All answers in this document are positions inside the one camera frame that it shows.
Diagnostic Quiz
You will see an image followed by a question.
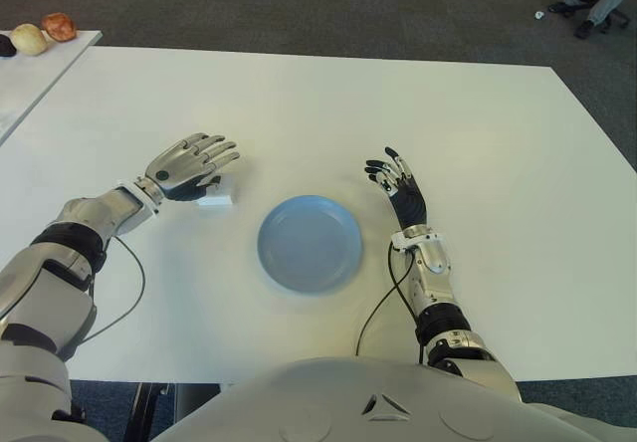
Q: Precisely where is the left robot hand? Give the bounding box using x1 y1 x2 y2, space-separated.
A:
143 131 241 203

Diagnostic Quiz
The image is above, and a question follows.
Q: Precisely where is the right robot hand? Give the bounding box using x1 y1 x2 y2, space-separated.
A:
364 145 429 232

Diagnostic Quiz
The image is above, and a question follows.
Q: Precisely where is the white charger block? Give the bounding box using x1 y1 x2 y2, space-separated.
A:
196 176 236 209

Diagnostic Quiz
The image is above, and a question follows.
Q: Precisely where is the blue round plate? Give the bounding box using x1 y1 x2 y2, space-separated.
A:
256 194 363 295

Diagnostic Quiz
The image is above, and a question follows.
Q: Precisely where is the white side table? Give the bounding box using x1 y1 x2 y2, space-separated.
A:
0 30 104 147

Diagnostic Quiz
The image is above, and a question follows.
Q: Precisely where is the reddish brown bread roll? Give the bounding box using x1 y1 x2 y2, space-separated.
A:
41 12 79 43

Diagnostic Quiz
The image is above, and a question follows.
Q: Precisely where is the cream round bun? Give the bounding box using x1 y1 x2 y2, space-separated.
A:
9 23 49 57

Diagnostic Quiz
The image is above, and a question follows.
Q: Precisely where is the grey robot torso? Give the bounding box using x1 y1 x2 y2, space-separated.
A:
0 355 637 442

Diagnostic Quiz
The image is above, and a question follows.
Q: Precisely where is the black table leg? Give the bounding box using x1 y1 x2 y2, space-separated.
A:
122 382 220 442

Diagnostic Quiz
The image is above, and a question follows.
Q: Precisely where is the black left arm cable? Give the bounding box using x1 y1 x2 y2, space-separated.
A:
64 235 146 358

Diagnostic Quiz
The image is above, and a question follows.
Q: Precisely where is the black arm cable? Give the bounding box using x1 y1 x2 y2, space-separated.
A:
353 242 424 363
64 235 146 358

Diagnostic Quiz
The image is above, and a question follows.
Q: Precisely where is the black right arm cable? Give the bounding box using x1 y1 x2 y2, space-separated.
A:
353 242 424 363

